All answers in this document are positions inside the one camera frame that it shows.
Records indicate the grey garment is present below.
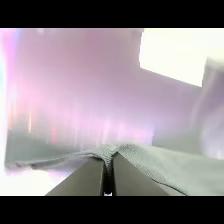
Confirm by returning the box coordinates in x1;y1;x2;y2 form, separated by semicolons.
5;143;224;197

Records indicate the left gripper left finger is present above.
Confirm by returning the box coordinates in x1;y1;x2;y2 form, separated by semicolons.
45;158;106;197

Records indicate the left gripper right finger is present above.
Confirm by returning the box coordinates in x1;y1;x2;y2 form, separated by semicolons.
112;152;172;197

